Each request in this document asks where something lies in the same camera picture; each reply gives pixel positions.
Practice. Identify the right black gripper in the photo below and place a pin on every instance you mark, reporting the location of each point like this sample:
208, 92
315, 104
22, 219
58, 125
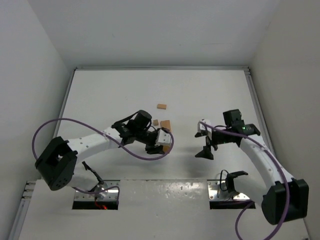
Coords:
208, 143

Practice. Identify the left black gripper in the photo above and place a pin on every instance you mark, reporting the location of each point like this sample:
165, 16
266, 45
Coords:
155, 143

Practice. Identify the wood block four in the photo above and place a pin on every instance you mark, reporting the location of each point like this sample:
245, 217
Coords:
166, 124

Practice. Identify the wood block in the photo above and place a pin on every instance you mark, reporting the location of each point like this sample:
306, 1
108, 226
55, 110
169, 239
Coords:
161, 106

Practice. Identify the wood block three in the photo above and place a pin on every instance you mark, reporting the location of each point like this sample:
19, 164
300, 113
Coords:
165, 149

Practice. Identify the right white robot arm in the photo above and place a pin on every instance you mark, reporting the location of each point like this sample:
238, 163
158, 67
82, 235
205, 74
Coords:
282, 197

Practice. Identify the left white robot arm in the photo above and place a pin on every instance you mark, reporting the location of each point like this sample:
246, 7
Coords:
63, 161

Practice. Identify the small wood cube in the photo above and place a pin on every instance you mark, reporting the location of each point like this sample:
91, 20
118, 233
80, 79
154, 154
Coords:
155, 122

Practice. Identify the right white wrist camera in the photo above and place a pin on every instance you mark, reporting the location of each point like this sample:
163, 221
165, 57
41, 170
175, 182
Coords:
204, 126

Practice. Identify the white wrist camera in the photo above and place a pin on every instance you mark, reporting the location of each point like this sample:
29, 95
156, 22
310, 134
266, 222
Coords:
163, 137
204, 126

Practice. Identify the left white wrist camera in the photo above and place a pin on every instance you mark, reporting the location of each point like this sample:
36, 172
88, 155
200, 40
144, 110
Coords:
163, 137

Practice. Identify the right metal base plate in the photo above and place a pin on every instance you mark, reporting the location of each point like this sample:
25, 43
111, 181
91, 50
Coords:
217, 195

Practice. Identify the metal base plate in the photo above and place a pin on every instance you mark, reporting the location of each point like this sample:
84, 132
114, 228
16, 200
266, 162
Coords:
217, 195
108, 192

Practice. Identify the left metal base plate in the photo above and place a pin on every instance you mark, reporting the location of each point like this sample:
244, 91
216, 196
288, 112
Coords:
108, 192

